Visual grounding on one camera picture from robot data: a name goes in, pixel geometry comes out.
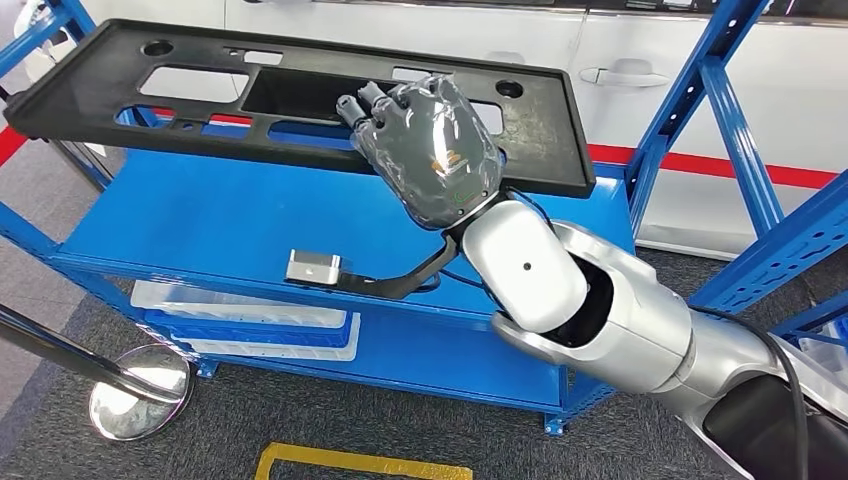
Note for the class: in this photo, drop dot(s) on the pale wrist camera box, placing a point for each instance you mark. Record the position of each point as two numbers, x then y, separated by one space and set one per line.
311 268

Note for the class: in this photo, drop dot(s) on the white car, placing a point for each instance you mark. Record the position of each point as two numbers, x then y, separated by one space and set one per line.
430 33

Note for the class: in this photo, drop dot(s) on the yellow floor tape square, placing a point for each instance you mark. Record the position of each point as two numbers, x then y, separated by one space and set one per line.
364 460

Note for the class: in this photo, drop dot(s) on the translucent white plastic bin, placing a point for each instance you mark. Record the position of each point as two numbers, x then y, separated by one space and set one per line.
232 311

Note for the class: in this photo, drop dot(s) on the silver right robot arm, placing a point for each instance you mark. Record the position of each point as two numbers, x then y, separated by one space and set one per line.
629 331

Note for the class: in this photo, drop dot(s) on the chrome stanchion post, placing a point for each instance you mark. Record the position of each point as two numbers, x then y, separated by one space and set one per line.
66 361
83 166

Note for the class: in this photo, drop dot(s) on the black plastic panel part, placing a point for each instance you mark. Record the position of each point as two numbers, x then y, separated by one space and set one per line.
99 106

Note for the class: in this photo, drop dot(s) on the blue metal shelf rack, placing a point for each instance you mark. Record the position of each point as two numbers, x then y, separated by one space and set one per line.
815 314
199 212

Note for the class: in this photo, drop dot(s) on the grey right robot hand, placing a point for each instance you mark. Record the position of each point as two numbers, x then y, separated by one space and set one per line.
430 152

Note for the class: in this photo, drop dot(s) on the red barrier belt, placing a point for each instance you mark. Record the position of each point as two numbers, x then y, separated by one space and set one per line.
696 164

